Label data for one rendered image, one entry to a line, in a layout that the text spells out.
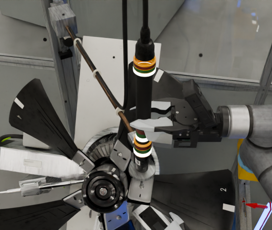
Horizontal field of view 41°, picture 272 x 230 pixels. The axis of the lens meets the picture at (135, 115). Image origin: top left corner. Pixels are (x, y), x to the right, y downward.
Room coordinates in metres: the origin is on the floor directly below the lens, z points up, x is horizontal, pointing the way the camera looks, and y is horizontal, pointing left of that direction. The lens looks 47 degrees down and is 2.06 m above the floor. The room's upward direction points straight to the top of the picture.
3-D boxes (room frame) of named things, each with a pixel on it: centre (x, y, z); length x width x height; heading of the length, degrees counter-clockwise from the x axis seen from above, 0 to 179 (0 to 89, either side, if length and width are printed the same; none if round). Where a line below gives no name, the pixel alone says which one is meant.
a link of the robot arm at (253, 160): (0.53, -0.30, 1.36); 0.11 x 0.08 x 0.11; 17
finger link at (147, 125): (0.52, -0.03, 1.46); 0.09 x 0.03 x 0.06; 99
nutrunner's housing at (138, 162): (0.54, -0.02, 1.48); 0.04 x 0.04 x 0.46
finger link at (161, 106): (0.57, -0.03, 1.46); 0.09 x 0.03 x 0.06; 82
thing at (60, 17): (1.11, 0.25, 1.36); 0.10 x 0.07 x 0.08; 26
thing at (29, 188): (0.61, 0.32, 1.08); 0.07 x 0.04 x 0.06; 91
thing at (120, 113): (0.82, 0.12, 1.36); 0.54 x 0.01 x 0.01; 26
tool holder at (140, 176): (0.55, -0.01, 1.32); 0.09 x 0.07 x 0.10; 26
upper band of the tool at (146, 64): (0.54, -0.02, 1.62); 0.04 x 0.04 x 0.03
